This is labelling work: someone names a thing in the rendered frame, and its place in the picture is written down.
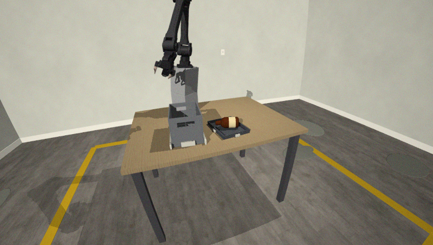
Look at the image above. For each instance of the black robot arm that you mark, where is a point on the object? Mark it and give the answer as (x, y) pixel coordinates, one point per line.
(170, 48)

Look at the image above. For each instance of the brown bottle with beige label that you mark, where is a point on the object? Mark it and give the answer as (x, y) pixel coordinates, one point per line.
(228, 122)

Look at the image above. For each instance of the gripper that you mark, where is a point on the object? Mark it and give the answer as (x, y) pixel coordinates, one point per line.
(158, 64)

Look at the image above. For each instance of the grey divided crate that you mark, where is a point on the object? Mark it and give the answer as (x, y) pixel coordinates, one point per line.
(188, 127)

